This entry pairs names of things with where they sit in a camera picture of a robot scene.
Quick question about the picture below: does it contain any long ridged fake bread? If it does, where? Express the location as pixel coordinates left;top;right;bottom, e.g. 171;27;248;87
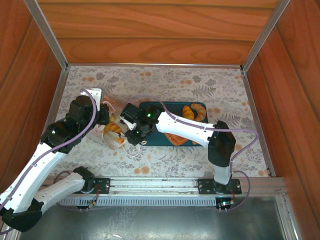
103;121;124;135

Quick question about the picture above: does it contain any cartoon animal paper bag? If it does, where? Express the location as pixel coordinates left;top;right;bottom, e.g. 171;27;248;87
88;96;142;160

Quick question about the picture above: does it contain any triangular fake pastry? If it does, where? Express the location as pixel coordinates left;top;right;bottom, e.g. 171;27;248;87
163;131;189;147

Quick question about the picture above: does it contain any curved fake croissant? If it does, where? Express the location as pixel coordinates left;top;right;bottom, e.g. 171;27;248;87
190;103;208;123

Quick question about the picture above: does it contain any teal plastic tray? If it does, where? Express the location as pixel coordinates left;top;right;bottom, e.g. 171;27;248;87
138;100;209;148

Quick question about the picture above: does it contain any floral fern tablecloth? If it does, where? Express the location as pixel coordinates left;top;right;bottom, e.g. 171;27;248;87
51;65;272;178

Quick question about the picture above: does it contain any wide aluminium mounting beam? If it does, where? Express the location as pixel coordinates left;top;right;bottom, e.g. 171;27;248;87
43;175;287;197

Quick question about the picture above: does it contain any small circuit board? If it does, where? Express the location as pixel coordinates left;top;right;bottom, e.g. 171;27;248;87
76;194;100;213
216;196;236;214

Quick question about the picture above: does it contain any galvanised metal sheet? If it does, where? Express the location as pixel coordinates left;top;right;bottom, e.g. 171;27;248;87
17;196;288;240

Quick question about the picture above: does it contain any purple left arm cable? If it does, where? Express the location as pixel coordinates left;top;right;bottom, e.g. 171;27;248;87
0;88;98;236

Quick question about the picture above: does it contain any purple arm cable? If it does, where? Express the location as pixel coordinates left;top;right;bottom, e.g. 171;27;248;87
0;88;98;236
121;95;260;213

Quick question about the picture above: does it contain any aluminium side floor rail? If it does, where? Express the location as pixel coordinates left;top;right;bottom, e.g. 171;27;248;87
46;68;70;177
240;69;276;177

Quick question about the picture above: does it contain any small black arm base plate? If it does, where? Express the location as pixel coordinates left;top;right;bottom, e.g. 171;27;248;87
92;177;111;195

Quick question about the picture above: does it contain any long horizontal aluminium wall rail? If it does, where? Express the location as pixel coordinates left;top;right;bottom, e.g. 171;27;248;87
66;62;243;69

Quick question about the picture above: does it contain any white slotted cable duct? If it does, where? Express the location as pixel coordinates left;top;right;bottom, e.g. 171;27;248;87
58;195;220;208

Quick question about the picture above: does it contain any aluminium corner post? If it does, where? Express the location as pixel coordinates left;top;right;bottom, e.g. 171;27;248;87
239;0;291;73
24;0;70;72

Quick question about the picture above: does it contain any long black arm base plate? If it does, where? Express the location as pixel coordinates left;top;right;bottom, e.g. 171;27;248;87
196;177;243;196

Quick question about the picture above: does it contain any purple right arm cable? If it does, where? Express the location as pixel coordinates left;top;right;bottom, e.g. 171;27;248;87
121;95;260;213

